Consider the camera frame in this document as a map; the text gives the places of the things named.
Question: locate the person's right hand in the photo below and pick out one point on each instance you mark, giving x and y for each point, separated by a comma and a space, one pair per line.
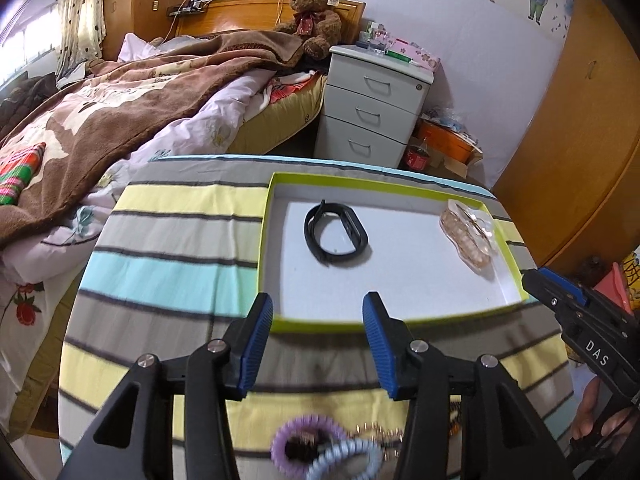
587, 410

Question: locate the black fitness band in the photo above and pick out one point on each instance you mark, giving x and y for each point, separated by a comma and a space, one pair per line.
358, 232

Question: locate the pink floral box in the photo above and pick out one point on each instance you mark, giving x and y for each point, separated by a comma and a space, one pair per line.
415, 55

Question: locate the orange box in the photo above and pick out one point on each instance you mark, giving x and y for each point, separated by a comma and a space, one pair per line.
445, 142

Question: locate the dark jacket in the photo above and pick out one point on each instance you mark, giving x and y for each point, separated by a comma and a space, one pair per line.
30, 92

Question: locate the window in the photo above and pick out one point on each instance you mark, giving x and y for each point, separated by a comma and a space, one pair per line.
25, 35

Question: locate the yellow mattress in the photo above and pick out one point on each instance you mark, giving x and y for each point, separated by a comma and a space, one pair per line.
280, 125

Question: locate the wooden wardrobe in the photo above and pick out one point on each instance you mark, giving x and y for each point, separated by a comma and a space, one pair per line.
590, 135

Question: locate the striped tablecloth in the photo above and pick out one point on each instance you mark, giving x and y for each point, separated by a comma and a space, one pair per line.
175, 240

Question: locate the yellow printed bag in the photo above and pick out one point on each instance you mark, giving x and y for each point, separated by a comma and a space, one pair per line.
632, 270

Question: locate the green cardboard box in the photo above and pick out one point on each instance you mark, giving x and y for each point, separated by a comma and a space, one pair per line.
410, 260

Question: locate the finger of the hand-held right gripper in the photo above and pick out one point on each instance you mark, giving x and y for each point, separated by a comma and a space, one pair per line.
565, 286
545, 292

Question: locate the brown blanket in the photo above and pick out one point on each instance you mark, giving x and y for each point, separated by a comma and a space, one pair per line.
125, 110

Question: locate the power strip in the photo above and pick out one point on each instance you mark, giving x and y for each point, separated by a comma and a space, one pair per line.
187, 8

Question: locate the colourful plaid pillow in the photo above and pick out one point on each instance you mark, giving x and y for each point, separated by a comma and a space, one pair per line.
17, 170

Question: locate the white nightstand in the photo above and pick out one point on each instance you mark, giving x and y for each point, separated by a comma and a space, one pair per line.
370, 105

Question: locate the brown teddy bear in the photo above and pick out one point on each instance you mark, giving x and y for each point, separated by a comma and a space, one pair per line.
312, 20

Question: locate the dotted curtain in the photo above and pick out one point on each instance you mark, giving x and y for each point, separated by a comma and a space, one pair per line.
80, 10

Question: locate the pink bucket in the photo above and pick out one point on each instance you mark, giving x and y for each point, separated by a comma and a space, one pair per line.
612, 285

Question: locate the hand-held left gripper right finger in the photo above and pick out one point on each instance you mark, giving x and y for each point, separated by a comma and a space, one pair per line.
377, 340

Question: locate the red patterned pillow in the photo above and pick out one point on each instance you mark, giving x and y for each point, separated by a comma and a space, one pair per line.
287, 90

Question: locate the small clear containers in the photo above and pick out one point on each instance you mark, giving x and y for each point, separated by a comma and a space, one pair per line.
372, 37

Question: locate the wooden headboard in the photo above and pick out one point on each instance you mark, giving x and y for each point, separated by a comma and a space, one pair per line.
235, 15

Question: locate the plastic bags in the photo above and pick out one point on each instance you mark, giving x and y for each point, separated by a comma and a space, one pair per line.
447, 120

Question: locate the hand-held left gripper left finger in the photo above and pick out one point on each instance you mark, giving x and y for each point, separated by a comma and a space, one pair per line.
257, 340

